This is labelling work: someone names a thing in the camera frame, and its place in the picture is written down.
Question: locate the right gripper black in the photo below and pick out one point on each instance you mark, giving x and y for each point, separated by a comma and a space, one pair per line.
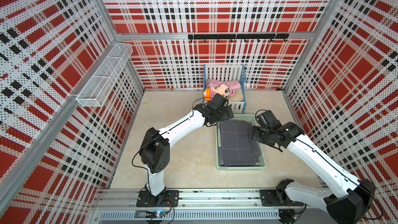
255, 132

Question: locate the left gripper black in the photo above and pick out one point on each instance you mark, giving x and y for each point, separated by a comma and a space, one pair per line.
225, 116

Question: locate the mint green plastic basket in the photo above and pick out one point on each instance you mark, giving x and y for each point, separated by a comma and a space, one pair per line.
243, 117

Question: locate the dark grey checked pillowcase back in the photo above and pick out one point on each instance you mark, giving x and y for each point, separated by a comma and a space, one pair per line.
236, 147

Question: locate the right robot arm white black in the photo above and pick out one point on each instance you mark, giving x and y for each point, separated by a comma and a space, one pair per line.
346, 199

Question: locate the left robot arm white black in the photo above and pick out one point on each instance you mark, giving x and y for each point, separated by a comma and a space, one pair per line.
155, 150

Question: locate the white blue toy crib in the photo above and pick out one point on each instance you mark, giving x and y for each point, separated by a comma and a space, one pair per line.
227, 73

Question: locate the pink plush doll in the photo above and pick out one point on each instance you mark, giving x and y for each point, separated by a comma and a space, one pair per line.
224, 88

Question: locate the green circuit board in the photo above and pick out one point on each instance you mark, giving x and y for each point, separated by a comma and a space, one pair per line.
155, 214

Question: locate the black hook rail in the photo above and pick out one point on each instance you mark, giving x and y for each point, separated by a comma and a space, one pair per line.
218, 37

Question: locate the white wire mesh shelf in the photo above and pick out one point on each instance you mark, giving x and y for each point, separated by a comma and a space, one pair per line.
97, 89

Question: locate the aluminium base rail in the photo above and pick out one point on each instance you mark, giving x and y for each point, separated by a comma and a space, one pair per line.
200, 206

